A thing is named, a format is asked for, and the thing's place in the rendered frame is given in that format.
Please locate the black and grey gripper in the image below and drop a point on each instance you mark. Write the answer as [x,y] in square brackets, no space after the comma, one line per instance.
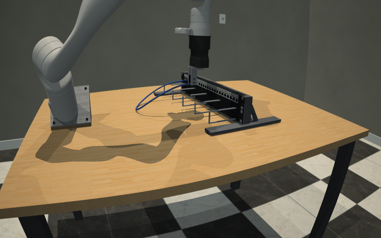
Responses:
[199,44]

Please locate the black patch panel rack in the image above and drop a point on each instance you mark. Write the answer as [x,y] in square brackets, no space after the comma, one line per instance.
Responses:
[233,104]

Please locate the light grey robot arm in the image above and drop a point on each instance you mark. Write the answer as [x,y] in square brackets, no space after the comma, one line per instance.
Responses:
[53,60]

